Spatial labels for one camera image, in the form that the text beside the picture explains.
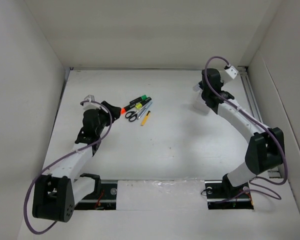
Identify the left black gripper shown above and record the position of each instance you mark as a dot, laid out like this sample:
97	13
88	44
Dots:
115	111

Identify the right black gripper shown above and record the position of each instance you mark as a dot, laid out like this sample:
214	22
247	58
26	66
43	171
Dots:
221	82

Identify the orange highlighter marker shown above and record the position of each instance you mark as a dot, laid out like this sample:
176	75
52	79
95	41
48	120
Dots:
127	108

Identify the green highlighter marker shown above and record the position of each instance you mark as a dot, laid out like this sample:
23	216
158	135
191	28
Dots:
138	99

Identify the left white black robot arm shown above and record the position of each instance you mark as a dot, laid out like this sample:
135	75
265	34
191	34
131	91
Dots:
57	193

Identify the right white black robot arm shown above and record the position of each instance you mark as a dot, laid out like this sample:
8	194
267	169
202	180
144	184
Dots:
265	149

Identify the white compartment organizer tray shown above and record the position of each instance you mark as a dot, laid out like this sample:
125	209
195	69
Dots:
199	103

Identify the yellow highlighter marker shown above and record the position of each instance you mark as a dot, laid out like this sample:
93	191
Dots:
143	103

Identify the silver pen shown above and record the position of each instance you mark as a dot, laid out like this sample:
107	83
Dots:
142	111

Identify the light blue pen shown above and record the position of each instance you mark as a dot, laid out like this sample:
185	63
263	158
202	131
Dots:
150	103

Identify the black handled scissors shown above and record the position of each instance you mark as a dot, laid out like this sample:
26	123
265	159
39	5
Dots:
132	115

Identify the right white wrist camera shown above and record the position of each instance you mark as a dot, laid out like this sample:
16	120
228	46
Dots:
230	73

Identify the left base mounting rail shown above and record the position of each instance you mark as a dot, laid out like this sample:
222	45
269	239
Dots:
104	200

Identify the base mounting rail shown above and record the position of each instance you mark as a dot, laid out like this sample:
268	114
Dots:
218	198
104	200

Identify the right base mounting rail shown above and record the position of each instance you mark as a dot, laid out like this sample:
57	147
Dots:
218	198

